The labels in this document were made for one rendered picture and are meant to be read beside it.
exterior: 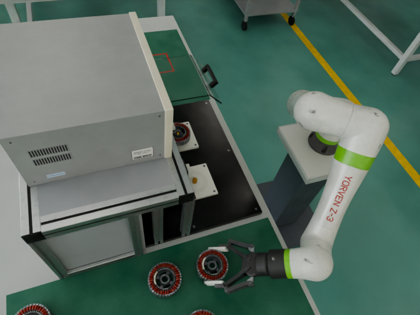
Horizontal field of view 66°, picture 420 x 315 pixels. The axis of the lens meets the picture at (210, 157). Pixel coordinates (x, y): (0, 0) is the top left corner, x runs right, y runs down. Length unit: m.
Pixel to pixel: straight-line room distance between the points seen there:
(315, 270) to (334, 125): 0.43
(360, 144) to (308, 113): 0.18
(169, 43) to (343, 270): 1.72
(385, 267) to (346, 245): 0.26
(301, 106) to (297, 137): 0.59
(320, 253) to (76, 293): 0.79
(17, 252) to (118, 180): 0.52
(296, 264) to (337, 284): 1.16
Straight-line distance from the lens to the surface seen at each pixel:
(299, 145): 1.57
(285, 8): 3.77
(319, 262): 1.06
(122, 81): 0.89
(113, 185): 0.93
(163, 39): 2.03
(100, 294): 1.21
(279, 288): 1.25
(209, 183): 1.32
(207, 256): 1.20
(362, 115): 1.05
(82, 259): 1.17
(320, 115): 1.02
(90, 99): 0.85
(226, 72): 3.04
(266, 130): 2.63
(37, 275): 1.28
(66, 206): 0.92
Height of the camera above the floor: 1.91
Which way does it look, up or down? 54 degrees down
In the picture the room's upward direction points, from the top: 11 degrees clockwise
